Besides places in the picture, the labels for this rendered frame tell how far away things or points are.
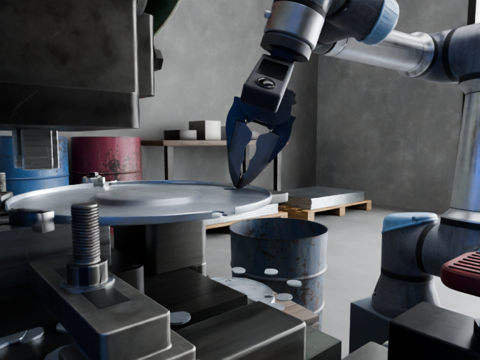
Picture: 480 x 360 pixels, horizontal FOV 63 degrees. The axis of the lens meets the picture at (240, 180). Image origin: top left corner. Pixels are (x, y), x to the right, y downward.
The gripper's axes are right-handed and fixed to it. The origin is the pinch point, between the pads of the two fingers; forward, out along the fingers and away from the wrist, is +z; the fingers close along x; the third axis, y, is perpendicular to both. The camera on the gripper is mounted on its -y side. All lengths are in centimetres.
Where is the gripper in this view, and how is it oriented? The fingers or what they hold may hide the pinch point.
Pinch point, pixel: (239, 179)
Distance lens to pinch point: 54.4
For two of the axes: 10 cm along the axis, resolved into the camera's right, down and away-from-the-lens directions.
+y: 0.4, -1.0, 9.9
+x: -9.4, -3.3, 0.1
